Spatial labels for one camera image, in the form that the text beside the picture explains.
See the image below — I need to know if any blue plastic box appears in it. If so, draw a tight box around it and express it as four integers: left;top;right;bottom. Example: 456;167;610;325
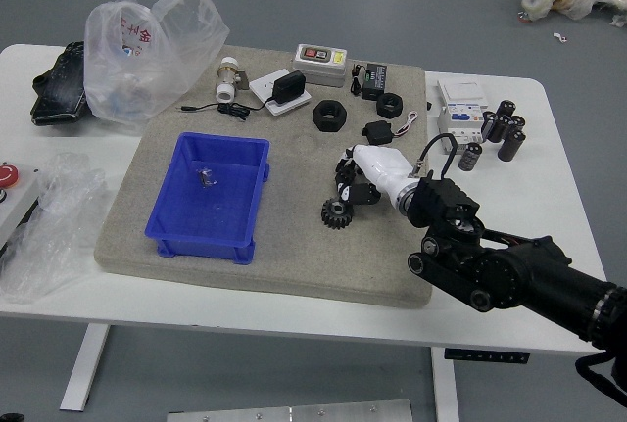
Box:
143;131;272;266

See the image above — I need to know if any black module green connector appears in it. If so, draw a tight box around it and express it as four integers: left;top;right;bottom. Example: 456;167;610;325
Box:
350;63;390;101

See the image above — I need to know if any small black nut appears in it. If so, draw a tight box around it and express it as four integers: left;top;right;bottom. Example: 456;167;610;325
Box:
375;92;406;118

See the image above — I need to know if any translucent plastic bag red print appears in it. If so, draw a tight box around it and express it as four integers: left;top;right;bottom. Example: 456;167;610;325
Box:
83;0;231;125

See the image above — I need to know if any silver metal plate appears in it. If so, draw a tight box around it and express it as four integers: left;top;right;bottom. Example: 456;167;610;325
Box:
166;399;413;422

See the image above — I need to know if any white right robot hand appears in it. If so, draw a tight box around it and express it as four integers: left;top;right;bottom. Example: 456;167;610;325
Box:
334;144;421;207

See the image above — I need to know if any black pouch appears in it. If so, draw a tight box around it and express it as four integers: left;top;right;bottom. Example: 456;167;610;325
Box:
30;40;90;125

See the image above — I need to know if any black square module with wires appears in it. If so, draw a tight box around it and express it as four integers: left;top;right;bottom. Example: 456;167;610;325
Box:
362;112;421;146

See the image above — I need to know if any black power adapter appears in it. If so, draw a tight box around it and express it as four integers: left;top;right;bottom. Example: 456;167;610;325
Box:
271;70;308;103

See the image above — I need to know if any black table control panel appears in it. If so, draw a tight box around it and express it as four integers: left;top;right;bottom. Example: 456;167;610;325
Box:
444;351;531;363

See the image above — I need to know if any black adapter cable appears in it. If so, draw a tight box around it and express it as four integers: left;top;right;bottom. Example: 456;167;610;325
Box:
175;97;275;123

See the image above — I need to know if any grey switch box yellow label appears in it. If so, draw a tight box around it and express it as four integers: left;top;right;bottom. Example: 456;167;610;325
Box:
292;43;350;88

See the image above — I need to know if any white table leg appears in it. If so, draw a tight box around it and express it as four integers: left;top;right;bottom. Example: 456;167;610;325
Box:
59;323;113;412
430;347;461;422

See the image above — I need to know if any grey-brown mat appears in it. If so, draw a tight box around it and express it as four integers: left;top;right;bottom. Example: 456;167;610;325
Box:
92;43;435;309

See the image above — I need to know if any grey box red stop button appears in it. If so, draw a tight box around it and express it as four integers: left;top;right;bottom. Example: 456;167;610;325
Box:
0;162;43;252

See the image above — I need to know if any black gear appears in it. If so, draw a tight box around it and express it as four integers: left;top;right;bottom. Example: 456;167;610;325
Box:
320;199;355;232

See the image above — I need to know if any white wall switch plate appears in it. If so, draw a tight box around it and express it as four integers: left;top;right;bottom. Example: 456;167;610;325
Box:
249;69;314;118

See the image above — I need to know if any brass valve white pipe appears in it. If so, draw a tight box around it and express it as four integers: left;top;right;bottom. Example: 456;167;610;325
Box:
215;56;251;104

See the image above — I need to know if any white circuit breaker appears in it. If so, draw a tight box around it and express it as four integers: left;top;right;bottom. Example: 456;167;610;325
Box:
435;79;487;156

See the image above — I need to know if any clear plastic wrap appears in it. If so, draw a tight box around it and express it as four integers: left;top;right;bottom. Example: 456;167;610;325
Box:
0;151;110;305

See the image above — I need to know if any big black nut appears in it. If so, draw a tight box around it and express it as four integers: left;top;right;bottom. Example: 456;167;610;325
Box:
312;98;350;133

